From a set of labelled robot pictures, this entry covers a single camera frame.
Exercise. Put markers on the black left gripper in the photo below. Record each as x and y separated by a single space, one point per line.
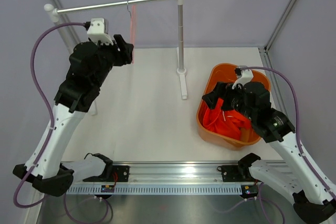
124 54

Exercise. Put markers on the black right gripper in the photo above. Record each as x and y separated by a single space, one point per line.
229 92

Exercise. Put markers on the orange shorts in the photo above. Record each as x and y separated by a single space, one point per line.
225 123

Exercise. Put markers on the pink clothes hanger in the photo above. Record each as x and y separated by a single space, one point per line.
133 21

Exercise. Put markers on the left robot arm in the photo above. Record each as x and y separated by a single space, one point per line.
90 63

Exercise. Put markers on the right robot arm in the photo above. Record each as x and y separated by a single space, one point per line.
311 198

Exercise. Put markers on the orange plastic laundry basket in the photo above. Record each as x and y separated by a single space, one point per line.
223 72

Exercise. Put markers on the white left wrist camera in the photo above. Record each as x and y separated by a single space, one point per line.
97 31

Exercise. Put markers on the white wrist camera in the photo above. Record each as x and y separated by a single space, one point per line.
244 75
97 31

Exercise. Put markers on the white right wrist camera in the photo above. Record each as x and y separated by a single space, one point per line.
244 75

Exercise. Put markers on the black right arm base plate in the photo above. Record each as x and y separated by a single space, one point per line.
231 173

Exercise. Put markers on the white slotted cable duct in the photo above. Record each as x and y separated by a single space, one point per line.
95 189

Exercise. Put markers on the aluminium mounting rail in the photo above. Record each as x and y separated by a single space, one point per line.
173 172

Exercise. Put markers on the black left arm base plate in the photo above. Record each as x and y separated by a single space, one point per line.
120 173

